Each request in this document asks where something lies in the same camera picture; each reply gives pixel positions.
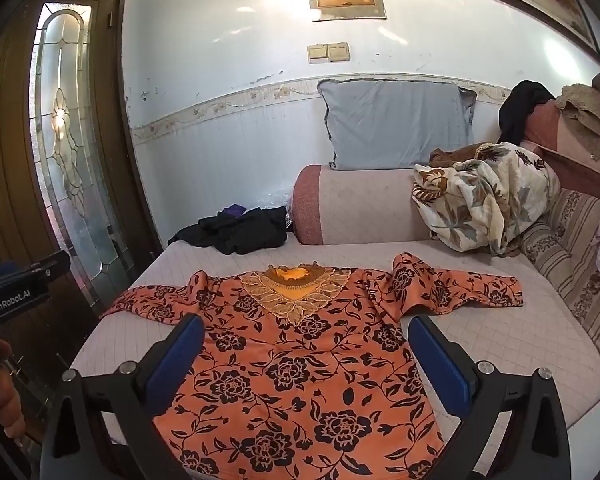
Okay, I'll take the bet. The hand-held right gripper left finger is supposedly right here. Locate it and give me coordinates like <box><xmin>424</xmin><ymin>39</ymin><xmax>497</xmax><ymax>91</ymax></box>
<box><xmin>40</xmin><ymin>312</ymin><xmax>206</xmax><ymax>480</ymax></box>

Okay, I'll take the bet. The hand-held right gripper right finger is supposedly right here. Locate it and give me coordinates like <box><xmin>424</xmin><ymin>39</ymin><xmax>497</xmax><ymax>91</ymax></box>
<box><xmin>407</xmin><ymin>314</ymin><xmax>573</xmax><ymax>480</ymax></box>

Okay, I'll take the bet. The orange floral shirt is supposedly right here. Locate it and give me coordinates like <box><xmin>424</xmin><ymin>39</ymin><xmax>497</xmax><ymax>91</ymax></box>
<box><xmin>100</xmin><ymin>251</ymin><xmax>525</xmax><ymax>480</ymax></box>

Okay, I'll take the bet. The black clothes pile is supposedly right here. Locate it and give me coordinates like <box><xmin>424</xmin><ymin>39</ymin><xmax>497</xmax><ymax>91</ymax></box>
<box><xmin>167</xmin><ymin>206</ymin><xmax>288</xmax><ymax>256</ymax></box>

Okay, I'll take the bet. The person's left hand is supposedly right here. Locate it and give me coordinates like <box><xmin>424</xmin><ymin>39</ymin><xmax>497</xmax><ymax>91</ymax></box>
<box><xmin>0</xmin><ymin>337</ymin><xmax>25</xmax><ymax>433</ymax></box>

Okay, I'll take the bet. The wooden door with leaded glass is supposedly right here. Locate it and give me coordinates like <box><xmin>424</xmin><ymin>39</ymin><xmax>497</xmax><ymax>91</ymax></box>
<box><xmin>0</xmin><ymin>0</ymin><xmax>162</xmax><ymax>480</ymax></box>

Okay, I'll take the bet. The striped sofa cushion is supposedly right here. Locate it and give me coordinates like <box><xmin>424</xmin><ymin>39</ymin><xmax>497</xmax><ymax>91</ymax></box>
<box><xmin>520</xmin><ymin>187</ymin><xmax>600</xmax><ymax>366</ymax></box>

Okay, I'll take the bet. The cream floral blanket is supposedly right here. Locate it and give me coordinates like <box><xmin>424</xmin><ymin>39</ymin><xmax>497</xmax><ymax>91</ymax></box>
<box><xmin>411</xmin><ymin>142</ymin><xmax>561</xmax><ymax>258</ymax></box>

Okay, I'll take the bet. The pink quilted sofa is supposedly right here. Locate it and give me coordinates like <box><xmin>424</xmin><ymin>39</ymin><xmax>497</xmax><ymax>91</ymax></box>
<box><xmin>67</xmin><ymin>97</ymin><xmax>600</xmax><ymax>480</ymax></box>

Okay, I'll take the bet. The clear plastic bag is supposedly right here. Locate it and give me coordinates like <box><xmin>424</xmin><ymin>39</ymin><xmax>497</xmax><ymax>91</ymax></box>
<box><xmin>257</xmin><ymin>190</ymin><xmax>296</xmax><ymax>231</ymax></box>

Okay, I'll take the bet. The grey-blue pillow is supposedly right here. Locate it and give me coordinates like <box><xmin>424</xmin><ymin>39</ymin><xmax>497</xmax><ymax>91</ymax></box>
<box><xmin>317</xmin><ymin>77</ymin><xmax>477</xmax><ymax>171</ymax></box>

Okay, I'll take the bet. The black garment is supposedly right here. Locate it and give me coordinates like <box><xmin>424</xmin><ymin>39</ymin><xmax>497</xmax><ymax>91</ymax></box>
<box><xmin>498</xmin><ymin>80</ymin><xmax>556</xmax><ymax>147</ymax></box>

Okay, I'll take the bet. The beige towel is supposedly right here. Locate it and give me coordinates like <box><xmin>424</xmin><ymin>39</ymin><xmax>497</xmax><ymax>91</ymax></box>
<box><xmin>555</xmin><ymin>82</ymin><xmax>600</xmax><ymax>161</ymax></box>

